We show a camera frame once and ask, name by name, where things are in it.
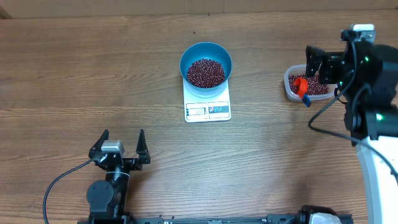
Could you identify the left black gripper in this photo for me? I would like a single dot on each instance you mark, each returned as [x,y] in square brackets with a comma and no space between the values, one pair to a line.
[143,157]

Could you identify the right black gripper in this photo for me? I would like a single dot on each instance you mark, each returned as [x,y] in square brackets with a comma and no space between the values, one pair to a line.
[325,65]

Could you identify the orange measuring scoop blue handle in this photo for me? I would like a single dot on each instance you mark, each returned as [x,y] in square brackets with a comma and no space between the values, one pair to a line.
[302,85]

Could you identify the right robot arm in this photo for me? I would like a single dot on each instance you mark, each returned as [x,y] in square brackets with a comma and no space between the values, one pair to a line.
[366,75]

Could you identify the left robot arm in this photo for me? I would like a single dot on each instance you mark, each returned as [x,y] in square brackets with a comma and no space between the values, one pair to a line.
[107,197]

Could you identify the white kitchen scale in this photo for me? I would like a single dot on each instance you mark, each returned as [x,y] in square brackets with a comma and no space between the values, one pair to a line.
[206,105]

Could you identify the blue bowl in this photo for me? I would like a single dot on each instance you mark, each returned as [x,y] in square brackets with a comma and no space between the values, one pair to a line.
[208,50]

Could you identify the red beans in bowl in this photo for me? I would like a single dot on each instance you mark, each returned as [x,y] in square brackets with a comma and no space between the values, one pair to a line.
[206,73]

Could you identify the clear plastic container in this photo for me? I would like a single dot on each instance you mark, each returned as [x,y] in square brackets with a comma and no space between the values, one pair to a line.
[300,70]

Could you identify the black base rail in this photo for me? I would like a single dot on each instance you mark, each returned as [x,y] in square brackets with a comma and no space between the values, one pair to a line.
[307,214]

